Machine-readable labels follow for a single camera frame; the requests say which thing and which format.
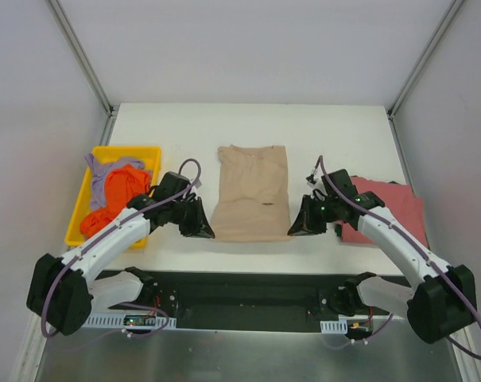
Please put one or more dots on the lilac t shirt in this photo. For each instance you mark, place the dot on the lilac t shirt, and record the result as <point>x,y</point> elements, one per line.
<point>100,171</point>

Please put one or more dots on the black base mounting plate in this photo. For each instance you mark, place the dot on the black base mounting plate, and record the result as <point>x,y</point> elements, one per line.
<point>282,303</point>

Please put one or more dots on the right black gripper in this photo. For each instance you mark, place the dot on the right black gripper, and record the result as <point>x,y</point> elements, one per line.
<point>312,215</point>

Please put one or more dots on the yellow plastic bin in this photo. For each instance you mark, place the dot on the yellow plastic bin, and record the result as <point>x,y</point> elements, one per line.
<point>149,155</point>

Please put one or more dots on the right white cable duct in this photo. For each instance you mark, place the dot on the right white cable duct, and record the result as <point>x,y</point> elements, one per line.
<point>334,327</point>

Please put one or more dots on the folded red t shirt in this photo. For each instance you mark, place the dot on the folded red t shirt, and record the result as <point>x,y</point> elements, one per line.
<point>404,205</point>

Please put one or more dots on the left aluminium frame post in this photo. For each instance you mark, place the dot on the left aluminium frame post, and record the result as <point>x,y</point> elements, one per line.
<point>69,34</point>

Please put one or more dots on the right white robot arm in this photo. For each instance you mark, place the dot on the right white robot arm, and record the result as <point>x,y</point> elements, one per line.
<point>439,298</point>

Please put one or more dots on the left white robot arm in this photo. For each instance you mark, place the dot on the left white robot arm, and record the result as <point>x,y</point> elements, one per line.
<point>65,290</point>

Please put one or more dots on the white cable duct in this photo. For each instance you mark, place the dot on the white cable duct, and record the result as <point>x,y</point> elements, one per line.
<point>334,327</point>
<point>128,321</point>

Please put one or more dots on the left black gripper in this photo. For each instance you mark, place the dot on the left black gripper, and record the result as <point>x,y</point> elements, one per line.
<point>190,216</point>

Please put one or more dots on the orange t shirt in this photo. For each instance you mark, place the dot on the orange t shirt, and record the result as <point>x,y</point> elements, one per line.
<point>119,186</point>

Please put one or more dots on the beige t shirt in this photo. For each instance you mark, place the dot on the beige t shirt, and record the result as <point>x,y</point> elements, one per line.
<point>253,204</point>

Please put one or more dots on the aluminium frame post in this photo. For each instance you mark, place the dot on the aluminium frame post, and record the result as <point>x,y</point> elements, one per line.
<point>69,34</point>
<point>431,46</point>

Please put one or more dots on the left white cable duct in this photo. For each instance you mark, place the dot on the left white cable duct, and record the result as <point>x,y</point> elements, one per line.
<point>128,321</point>

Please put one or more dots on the right aluminium frame post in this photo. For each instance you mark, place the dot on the right aluminium frame post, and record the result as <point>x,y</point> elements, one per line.
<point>431,46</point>

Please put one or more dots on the dark green folded shirt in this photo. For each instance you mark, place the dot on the dark green folded shirt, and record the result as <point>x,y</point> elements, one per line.
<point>339,230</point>

